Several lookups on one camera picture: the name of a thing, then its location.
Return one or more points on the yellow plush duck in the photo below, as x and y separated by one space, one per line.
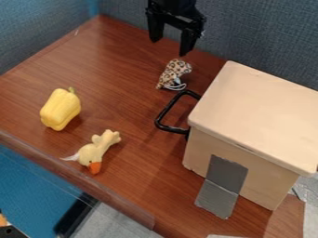
96 150

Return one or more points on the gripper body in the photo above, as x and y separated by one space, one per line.
177 11

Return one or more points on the leopard print plush toy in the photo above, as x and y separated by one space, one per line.
173 73

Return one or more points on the yellow toy pepper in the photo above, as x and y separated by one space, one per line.
60 109

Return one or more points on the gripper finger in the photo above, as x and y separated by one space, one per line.
155 29
188 42

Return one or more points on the cabinet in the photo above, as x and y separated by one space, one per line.
252 136

